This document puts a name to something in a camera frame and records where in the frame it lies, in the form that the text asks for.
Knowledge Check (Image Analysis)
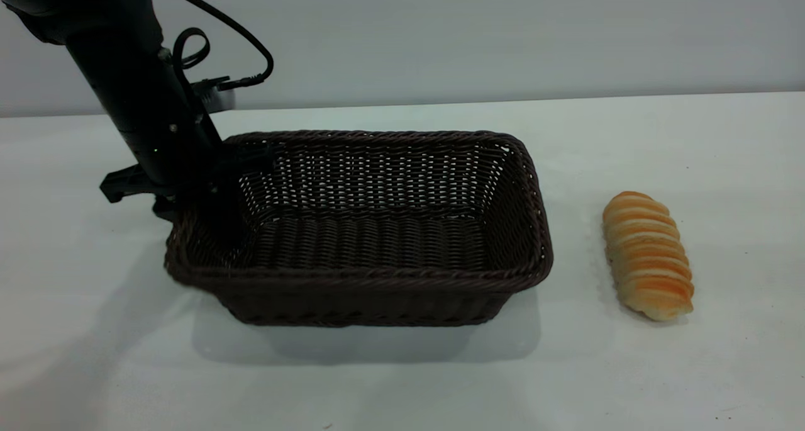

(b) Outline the looped black arm cable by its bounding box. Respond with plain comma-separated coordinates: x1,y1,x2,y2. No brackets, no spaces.
170,27,211,104

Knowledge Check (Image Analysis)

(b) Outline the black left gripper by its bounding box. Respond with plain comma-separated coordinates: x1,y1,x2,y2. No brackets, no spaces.
99,113,277,247

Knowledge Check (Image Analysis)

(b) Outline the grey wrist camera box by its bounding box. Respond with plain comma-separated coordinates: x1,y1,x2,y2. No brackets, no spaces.
192,77,235,114

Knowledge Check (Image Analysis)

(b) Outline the long black camera cable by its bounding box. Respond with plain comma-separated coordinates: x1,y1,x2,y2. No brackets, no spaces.
147,0,275,92

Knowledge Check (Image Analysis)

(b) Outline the black woven wicker basket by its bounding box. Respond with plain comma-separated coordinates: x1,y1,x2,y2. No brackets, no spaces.
165,130,554,328

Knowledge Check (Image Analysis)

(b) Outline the ridged golden bread loaf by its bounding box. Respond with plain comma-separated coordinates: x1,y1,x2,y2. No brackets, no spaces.
602,191,695,322

